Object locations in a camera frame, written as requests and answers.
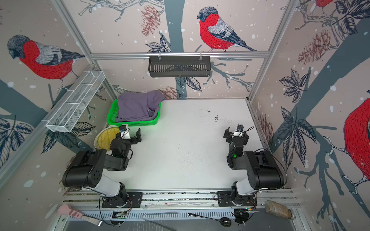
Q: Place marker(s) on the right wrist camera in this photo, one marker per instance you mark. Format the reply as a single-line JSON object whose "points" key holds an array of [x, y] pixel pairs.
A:
{"points": [[239, 132]]}

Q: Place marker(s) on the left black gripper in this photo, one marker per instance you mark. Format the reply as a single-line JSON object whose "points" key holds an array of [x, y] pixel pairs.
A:
{"points": [[138, 135]]}

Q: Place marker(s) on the purple trousers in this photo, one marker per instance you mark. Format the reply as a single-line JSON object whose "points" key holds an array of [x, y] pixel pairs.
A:
{"points": [[134, 106]]}

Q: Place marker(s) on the round woven bamboo tray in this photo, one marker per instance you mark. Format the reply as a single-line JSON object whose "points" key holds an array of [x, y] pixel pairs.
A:
{"points": [[105, 137]]}

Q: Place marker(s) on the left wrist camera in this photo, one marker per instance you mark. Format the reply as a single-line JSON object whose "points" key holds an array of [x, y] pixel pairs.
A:
{"points": [[124, 134]]}

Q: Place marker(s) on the black hanging plastic basket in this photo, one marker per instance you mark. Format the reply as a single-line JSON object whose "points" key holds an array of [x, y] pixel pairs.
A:
{"points": [[179, 66]]}

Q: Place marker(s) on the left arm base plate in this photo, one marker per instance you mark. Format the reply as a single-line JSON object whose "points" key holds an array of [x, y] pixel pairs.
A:
{"points": [[130, 200]]}

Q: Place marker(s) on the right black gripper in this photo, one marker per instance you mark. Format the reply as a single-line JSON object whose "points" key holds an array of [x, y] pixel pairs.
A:
{"points": [[228, 133]]}

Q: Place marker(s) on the black long spoon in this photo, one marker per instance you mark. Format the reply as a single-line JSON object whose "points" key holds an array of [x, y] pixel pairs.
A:
{"points": [[224, 221]]}

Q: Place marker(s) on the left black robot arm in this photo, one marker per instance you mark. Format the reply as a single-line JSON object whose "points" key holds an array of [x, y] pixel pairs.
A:
{"points": [[86, 169]]}

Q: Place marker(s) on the brown filled plastic bottle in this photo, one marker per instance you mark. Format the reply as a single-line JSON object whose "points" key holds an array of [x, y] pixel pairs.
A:
{"points": [[278, 210]]}

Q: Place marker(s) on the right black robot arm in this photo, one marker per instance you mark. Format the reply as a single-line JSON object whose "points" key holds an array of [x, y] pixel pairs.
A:
{"points": [[263, 172]]}

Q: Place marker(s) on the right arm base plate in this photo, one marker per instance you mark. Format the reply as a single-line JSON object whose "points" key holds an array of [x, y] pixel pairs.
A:
{"points": [[226, 199]]}

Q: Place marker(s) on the aluminium mounting rail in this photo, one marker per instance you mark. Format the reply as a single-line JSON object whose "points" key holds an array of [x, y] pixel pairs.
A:
{"points": [[177, 199]]}

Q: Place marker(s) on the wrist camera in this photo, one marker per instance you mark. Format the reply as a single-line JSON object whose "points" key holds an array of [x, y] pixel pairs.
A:
{"points": [[124, 134], [239, 132]]}

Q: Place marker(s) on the pink handled brush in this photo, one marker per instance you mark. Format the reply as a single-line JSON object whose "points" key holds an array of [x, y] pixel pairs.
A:
{"points": [[67, 210]]}

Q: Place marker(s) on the green plastic basket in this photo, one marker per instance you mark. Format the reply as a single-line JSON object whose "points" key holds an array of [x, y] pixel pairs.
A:
{"points": [[111, 118]]}

